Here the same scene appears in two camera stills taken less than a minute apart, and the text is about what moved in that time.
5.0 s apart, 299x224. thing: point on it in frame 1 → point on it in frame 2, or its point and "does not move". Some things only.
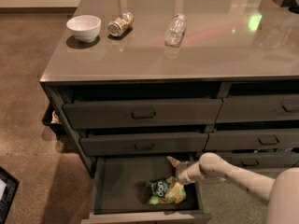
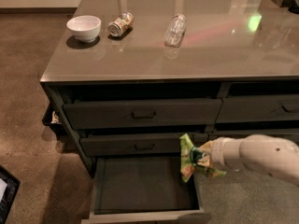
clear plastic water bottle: [176, 31] does not move
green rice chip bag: [166, 190] → [191, 156]
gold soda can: [118, 24] does not move
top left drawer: [150, 112] does not move
